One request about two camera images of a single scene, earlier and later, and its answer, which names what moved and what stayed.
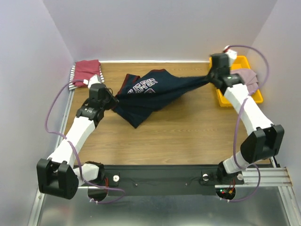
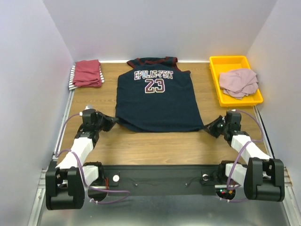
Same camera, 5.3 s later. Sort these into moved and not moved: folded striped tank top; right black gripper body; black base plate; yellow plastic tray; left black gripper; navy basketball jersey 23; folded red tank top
Moved: left black gripper; right black gripper body; navy basketball jersey 23
Not moved: folded red tank top; yellow plastic tray; black base plate; folded striped tank top
